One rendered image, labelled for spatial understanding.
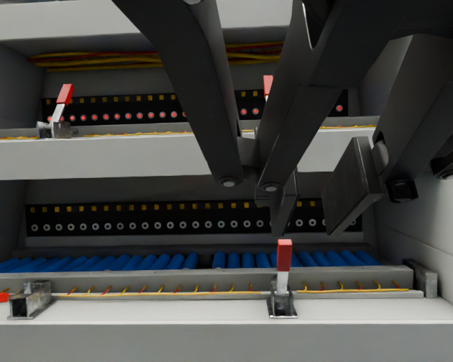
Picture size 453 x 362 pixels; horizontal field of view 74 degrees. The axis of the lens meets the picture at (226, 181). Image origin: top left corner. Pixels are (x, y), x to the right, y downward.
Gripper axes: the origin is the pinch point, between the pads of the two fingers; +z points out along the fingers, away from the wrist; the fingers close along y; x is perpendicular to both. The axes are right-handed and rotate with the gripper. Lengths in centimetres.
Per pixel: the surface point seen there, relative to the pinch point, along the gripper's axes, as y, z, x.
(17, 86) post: -43, 22, 31
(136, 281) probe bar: -16.7, 20.4, -1.9
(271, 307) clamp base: -1.3, 18.1, -4.9
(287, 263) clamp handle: 0.0, 12.7, -1.5
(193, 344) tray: -9.1, 16.9, -8.3
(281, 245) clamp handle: -0.7, 10.8, -0.2
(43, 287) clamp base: -26.0, 17.6, -2.8
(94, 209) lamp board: -27.9, 28.6, 10.4
